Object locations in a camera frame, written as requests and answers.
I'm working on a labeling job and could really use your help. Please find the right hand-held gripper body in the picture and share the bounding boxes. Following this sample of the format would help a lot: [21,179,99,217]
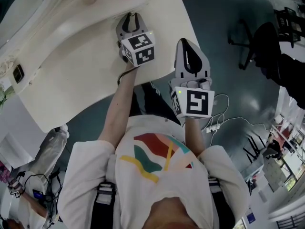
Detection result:
[168,77,215,119]

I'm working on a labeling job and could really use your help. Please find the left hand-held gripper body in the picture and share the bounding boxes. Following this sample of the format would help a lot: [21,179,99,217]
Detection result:
[116,30,157,68]

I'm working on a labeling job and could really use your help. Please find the cream small drawer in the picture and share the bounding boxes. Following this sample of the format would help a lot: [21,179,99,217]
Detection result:
[16,65,44,88]
[109,0,152,21]

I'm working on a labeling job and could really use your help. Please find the cream dressing table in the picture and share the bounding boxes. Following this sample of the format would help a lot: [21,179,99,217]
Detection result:
[0,0,197,134]

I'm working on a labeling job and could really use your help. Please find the person's left forearm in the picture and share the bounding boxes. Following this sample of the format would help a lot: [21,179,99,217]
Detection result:
[97,63,139,150]

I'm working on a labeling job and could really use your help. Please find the person's right forearm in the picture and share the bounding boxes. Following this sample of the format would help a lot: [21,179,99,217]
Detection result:
[183,117,207,157]

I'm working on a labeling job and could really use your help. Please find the person's right hand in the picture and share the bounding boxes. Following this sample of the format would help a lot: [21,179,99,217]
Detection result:
[181,78,213,89]

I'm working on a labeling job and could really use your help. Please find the black striped trousers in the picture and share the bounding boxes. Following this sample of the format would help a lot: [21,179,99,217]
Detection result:
[130,81,182,126]

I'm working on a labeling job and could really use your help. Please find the black office chair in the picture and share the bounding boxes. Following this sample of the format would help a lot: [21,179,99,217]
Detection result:
[228,19,282,71]

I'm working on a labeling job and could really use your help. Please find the black garment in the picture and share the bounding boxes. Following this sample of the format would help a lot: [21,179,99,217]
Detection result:
[256,53,305,106]

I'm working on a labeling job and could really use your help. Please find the black metal cart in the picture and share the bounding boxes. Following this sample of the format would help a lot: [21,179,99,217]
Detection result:
[273,7,302,48]

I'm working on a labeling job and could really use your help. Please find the white patterned shirt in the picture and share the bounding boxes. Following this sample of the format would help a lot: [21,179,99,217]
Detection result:
[57,116,251,229]

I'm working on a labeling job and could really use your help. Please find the small black box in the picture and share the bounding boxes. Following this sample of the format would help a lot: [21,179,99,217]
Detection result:
[12,65,25,83]

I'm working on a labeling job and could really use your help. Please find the white flowers in vase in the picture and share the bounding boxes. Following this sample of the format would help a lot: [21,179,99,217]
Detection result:
[0,83,15,110]

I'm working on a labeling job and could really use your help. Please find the white cable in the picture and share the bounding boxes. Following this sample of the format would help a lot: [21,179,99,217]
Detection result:
[201,94,267,136]

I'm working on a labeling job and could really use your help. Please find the black harness strap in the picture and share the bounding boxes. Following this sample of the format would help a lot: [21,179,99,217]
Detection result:
[90,181,118,229]
[206,177,237,229]

